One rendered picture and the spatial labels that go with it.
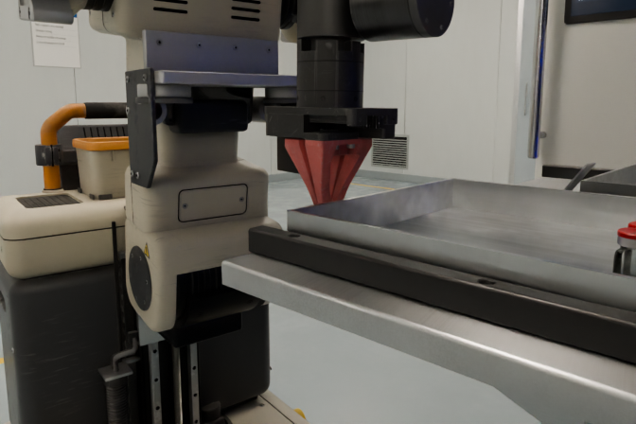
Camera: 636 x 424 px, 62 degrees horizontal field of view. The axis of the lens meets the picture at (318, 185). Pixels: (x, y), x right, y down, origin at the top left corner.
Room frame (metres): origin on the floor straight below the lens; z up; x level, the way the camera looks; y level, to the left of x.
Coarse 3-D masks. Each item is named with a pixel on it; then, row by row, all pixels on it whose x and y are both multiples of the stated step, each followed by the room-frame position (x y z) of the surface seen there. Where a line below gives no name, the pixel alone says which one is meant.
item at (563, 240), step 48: (384, 192) 0.50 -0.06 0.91; (432, 192) 0.57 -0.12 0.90; (480, 192) 0.58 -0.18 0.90; (528, 192) 0.54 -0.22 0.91; (576, 192) 0.51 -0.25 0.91; (336, 240) 0.38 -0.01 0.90; (384, 240) 0.35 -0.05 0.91; (432, 240) 0.32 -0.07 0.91; (480, 240) 0.45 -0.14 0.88; (528, 240) 0.45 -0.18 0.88; (576, 240) 0.45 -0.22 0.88; (576, 288) 0.27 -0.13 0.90; (624, 288) 0.25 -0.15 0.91
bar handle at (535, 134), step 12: (540, 0) 1.17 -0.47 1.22; (540, 12) 1.17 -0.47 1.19; (540, 24) 1.17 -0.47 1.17; (540, 36) 1.17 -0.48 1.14; (540, 48) 1.17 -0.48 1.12; (540, 60) 1.17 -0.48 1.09; (540, 72) 1.17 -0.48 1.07; (540, 84) 1.17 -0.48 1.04; (540, 96) 1.17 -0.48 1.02; (540, 108) 1.17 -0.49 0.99; (540, 120) 1.17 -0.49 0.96; (528, 132) 1.18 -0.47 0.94; (540, 132) 1.19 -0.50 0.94; (528, 144) 1.18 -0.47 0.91; (528, 156) 1.18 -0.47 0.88
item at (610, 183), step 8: (624, 168) 0.70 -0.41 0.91; (632, 168) 0.74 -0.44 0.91; (600, 176) 0.63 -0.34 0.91; (608, 176) 0.65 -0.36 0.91; (616, 176) 0.68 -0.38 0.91; (624, 176) 0.70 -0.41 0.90; (632, 176) 0.74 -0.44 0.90; (584, 184) 0.58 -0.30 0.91; (592, 184) 0.58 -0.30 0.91; (600, 184) 0.57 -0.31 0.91; (608, 184) 0.57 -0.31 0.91; (616, 184) 0.56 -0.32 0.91; (624, 184) 0.56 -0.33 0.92; (632, 184) 0.74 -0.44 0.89; (592, 192) 0.58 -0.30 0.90; (600, 192) 0.57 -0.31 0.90; (608, 192) 0.57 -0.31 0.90; (616, 192) 0.56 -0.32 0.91; (624, 192) 0.55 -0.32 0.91; (632, 192) 0.55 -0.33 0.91
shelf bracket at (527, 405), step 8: (504, 392) 0.34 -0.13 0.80; (512, 400) 0.34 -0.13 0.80; (520, 400) 0.33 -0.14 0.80; (528, 400) 0.33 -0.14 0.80; (528, 408) 0.33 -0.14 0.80; (536, 408) 0.32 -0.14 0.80; (544, 408) 0.32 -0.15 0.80; (536, 416) 0.32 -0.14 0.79; (544, 416) 0.32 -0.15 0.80; (552, 416) 0.32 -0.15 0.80; (560, 416) 0.31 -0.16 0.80; (568, 416) 0.31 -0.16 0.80
